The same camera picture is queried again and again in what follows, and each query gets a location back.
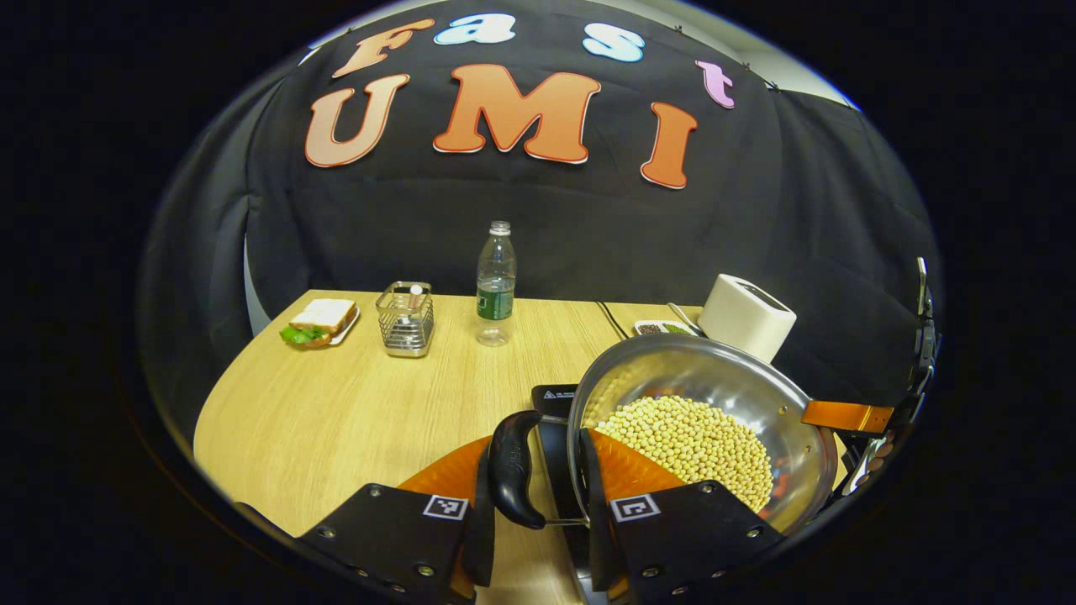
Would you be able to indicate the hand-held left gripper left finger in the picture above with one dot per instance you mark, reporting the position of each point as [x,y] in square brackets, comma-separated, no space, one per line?
[481,538]

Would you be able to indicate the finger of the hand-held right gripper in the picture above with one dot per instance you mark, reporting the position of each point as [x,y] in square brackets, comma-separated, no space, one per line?
[845,416]

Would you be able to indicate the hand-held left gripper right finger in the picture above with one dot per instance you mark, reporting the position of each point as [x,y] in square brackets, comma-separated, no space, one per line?
[595,521]

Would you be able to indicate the pile of yellow soybeans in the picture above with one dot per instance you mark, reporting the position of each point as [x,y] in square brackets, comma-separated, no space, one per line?
[689,437]

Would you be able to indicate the black induction cooktop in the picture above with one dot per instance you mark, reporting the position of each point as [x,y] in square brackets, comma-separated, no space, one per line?
[555,399]

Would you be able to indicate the stainless steel pot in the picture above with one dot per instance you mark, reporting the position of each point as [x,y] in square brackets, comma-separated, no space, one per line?
[698,370]

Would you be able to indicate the white toaster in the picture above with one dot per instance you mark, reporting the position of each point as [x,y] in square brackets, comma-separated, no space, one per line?
[744,323]

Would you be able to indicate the white divided spice dish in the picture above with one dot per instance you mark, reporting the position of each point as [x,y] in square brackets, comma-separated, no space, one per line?
[664,328]

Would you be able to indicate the clear plastic water bottle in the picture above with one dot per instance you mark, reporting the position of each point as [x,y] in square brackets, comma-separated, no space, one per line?
[496,302]

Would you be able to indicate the small white plate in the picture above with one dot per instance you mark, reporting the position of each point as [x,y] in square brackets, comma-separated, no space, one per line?
[349,330]

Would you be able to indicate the sandwich with lettuce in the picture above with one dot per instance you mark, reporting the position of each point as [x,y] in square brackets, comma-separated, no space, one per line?
[324,315]

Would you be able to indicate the black backdrop cloth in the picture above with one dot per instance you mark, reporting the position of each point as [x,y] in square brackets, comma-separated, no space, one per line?
[546,218]

